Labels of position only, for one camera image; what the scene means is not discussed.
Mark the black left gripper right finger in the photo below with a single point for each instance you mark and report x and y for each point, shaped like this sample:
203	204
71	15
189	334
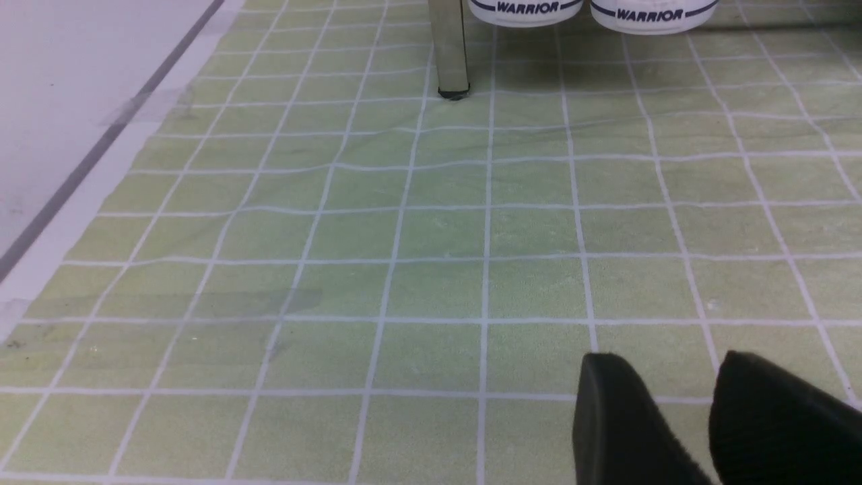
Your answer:
768	426

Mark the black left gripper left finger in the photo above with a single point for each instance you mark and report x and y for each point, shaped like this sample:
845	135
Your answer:
619	435

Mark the navy slip-on shoe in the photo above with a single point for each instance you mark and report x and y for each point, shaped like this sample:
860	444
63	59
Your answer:
652	18
524	14

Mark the stainless steel shoe rack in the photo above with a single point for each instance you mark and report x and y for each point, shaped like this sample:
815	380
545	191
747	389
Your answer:
447	23

